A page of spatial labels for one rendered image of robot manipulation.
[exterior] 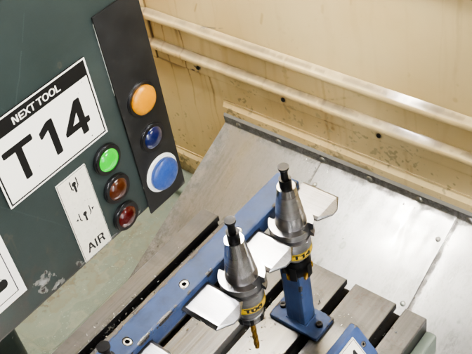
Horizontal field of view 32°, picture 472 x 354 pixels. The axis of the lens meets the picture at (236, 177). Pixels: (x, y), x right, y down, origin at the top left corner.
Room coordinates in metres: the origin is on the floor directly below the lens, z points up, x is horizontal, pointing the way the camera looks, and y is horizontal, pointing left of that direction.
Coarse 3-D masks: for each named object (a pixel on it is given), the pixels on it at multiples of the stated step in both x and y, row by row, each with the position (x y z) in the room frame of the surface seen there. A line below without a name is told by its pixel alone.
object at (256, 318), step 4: (264, 308) 0.70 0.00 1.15; (260, 312) 0.69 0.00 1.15; (264, 312) 0.70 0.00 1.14; (244, 316) 0.69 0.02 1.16; (248, 316) 0.68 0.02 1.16; (252, 316) 0.68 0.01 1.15; (256, 316) 0.69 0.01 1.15; (260, 316) 0.69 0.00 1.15; (240, 320) 0.69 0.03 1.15; (244, 320) 0.68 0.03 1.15; (248, 320) 0.68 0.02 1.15; (252, 320) 0.68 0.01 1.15; (256, 320) 0.68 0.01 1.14; (260, 320) 0.69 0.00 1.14; (244, 324) 0.69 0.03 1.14; (248, 324) 0.68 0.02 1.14; (252, 324) 0.68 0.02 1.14
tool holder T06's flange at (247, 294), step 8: (256, 264) 0.71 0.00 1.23; (264, 272) 0.70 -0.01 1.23; (224, 280) 0.70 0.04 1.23; (256, 280) 0.69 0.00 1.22; (264, 280) 0.69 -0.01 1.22; (224, 288) 0.68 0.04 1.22; (232, 288) 0.68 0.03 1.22; (240, 288) 0.68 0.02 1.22; (248, 288) 0.68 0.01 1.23; (256, 288) 0.68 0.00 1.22; (264, 288) 0.69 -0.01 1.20; (240, 296) 0.67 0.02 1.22; (248, 296) 0.68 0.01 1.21; (256, 296) 0.67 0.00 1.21
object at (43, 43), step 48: (0, 0) 0.47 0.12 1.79; (48, 0) 0.49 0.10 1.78; (96, 0) 0.52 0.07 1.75; (0, 48) 0.46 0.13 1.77; (48, 48) 0.49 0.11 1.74; (96, 48) 0.51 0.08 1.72; (0, 96) 0.45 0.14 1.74; (96, 144) 0.49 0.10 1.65; (0, 192) 0.43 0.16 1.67; (48, 192) 0.46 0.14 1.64; (96, 192) 0.48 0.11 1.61; (48, 240) 0.45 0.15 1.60; (48, 288) 0.44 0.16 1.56; (0, 336) 0.40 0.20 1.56
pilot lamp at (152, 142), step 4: (152, 128) 0.53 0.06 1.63; (156, 128) 0.53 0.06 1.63; (148, 132) 0.52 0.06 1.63; (152, 132) 0.52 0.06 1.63; (156, 132) 0.53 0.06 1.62; (160, 132) 0.53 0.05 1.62; (148, 136) 0.52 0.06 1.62; (152, 136) 0.52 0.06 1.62; (156, 136) 0.52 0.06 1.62; (160, 136) 0.53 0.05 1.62; (148, 140) 0.52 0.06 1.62; (152, 140) 0.52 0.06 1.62; (156, 140) 0.52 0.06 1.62; (160, 140) 0.53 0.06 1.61; (148, 144) 0.52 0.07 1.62; (152, 144) 0.52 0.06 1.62; (156, 144) 0.52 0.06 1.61; (152, 148) 0.52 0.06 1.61
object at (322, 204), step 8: (304, 184) 0.85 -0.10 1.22; (304, 192) 0.84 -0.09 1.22; (312, 192) 0.83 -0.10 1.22; (320, 192) 0.83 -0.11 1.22; (328, 192) 0.83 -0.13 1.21; (304, 200) 0.82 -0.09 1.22; (312, 200) 0.82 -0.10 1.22; (320, 200) 0.81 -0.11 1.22; (328, 200) 0.81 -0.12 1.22; (336, 200) 0.81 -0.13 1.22; (312, 208) 0.80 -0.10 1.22; (320, 208) 0.80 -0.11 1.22; (328, 208) 0.80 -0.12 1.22; (336, 208) 0.80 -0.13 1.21; (320, 216) 0.78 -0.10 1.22; (328, 216) 0.78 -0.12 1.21
